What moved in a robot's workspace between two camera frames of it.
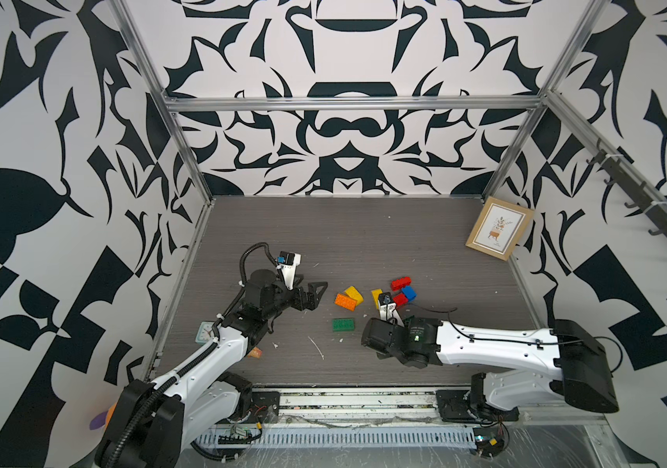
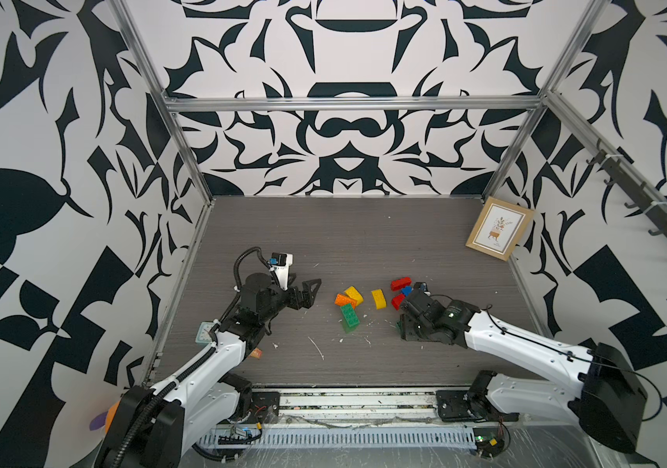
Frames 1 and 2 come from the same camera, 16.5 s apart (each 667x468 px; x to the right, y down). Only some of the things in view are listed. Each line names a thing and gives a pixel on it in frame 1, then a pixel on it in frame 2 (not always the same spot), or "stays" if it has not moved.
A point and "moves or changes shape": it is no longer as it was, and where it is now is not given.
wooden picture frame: [498, 228] stays
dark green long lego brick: [340, 325] moves or changes shape
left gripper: [310, 299] stays
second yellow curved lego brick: [375, 293] stays
